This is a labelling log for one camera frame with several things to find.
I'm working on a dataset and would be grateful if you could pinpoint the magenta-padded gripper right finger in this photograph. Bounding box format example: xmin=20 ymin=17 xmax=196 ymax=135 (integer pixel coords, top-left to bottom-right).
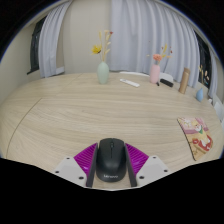
xmin=124 ymin=142 xmax=172 ymax=188

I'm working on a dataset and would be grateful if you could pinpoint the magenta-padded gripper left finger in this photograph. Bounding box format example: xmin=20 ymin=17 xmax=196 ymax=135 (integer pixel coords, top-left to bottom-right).
xmin=53 ymin=142 xmax=99 ymax=188

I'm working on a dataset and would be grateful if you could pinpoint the black computer mouse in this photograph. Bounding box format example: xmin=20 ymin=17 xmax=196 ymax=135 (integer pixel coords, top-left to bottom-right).
xmin=95 ymin=137 xmax=128 ymax=183

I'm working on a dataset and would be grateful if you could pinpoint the black rectangular box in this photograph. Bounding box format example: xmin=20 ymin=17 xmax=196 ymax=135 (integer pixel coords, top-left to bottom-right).
xmin=159 ymin=78 xmax=175 ymax=88

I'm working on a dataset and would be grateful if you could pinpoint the blue vase with dried flowers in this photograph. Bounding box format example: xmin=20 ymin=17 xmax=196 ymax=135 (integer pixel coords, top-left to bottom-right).
xmin=195 ymin=64 xmax=210 ymax=103

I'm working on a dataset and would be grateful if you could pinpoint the white remote control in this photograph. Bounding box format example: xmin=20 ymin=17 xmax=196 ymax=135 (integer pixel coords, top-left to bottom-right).
xmin=119 ymin=78 xmax=141 ymax=88

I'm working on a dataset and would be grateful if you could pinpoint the gold thermos bottle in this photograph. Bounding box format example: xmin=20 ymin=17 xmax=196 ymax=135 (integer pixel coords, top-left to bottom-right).
xmin=178 ymin=67 xmax=192 ymax=95

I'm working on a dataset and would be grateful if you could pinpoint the pink vase with dried flowers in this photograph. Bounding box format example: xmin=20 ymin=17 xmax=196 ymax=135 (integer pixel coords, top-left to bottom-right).
xmin=146 ymin=43 xmax=174 ymax=85

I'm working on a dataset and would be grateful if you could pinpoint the green vase with dried flowers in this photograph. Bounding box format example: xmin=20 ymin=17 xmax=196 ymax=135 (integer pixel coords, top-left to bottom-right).
xmin=91 ymin=29 xmax=114 ymax=85

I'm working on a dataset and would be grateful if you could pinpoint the white curtain strip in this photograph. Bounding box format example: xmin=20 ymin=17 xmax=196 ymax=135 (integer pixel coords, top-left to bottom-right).
xmin=208 ymin=49 xmax=219 ymax=99

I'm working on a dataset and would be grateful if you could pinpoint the dark framed window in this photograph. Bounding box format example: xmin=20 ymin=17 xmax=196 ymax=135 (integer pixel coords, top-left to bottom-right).
xmin=27 ymin=16 xmax=48 ymax=75
xmin=194 ymin=31 xmax=213 ymax=89

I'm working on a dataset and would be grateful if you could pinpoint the narrow white curtain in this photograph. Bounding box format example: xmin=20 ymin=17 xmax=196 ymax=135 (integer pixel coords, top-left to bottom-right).
xmin=37 ymin=0 xmax=73 ymax=79

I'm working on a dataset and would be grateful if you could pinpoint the wide white curtain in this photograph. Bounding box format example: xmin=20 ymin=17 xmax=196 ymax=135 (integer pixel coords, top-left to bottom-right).
xmin=109 ymin=0 xmax=201 ymax=88

